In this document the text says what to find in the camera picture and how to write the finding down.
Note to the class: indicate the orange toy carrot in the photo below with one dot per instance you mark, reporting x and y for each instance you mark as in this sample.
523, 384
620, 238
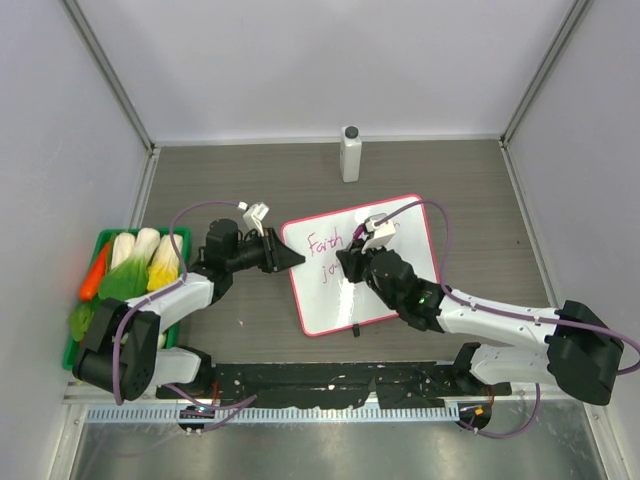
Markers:
90, 286

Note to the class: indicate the white toy cabbage left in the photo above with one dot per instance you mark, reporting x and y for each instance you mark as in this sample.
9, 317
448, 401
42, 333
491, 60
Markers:
122, 247

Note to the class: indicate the white bottle black cap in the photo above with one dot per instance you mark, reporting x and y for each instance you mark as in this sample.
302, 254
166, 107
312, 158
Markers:
350, 154

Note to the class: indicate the yellow white toy cabbage right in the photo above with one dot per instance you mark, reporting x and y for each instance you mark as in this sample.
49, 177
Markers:
165, 264

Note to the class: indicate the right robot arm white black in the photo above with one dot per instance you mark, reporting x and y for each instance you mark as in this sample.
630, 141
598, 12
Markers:
570, 347

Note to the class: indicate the white green toy cabbage middle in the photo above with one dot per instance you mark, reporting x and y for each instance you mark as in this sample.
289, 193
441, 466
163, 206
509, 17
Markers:
147, 241

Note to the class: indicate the green plastic tray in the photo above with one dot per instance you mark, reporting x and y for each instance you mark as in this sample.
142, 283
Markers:
81, 316

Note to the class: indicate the pink framed whiteboard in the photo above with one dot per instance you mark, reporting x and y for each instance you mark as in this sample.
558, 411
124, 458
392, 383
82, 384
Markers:
325, 300

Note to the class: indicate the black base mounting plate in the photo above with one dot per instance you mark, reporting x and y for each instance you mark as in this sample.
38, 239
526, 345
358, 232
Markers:
336, 385

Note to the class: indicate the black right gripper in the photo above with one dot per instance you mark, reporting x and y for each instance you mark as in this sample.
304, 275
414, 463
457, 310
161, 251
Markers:
352, 259

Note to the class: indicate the white slotted cable duct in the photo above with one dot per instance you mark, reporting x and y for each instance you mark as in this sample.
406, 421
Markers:
183, 413

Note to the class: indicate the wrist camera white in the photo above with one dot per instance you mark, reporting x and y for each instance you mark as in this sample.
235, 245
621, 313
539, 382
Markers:
253, 215
377, 232

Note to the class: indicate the green leafy toy vegetable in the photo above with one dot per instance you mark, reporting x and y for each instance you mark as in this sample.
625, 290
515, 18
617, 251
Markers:
127, 281

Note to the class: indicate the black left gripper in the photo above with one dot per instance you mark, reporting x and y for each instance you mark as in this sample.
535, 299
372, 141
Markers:
276, 256

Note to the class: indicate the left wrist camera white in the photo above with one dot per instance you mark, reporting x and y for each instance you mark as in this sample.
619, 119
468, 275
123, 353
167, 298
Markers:
253, 215

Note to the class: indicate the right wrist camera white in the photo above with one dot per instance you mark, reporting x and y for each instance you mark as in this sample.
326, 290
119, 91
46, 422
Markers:
377, 232

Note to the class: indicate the purple capped marker pen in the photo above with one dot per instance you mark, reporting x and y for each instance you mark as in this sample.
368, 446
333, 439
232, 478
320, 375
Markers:
358, 238

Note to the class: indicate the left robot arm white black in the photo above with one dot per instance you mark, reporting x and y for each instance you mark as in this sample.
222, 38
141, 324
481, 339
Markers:
120, 352

